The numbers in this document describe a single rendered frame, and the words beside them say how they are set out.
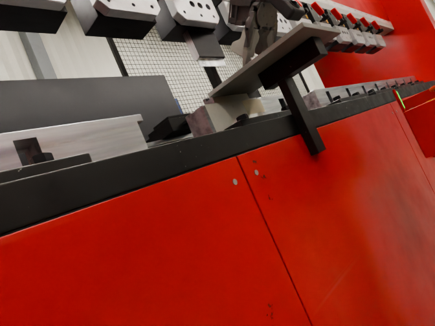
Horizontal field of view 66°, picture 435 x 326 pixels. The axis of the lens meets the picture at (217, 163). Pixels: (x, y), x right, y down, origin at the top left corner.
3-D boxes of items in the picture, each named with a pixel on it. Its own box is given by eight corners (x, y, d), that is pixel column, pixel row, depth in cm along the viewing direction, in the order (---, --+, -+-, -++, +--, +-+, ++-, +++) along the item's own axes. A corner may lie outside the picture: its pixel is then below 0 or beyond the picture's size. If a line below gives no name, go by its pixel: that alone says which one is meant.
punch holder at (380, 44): (380, 45, 193) (367, 20, 194) (366, 54, 199) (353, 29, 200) (386, 46, 204) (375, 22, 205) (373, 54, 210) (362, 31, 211)
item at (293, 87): (360, 135, 64) (311, 35, 65) (297, 162, 73) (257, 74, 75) (366, 132, 66) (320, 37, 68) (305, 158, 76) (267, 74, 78)
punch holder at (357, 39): (356, 42, 164) (342, 13, 165) (341, 52, 169) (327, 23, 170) (366, 43, 175) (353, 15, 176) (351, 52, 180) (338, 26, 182)
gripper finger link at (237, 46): (230, 68, 78) (241, 28, 76) (250, 73, 75) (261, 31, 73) (222, 66, 76) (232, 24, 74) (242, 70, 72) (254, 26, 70)
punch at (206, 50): (202, 64, 80) (187, 30, 81) (197, 68, 82) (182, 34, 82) (228, 64, 88) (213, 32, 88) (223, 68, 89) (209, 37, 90)
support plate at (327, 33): (304, 26, 59) (301, 21, 59) (208, 97, 76) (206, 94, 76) (341, 33, 72) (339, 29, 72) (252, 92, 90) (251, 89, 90)
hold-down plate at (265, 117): (245, 132, 69) (239, 119, 70) (228, 142, 73) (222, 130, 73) (308, 116, 91) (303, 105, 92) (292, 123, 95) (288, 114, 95)
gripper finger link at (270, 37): (254, 64, 84) (253, 25, 79) (273, 68, 81) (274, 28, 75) (246, 68, 82) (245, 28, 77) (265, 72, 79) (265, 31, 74)
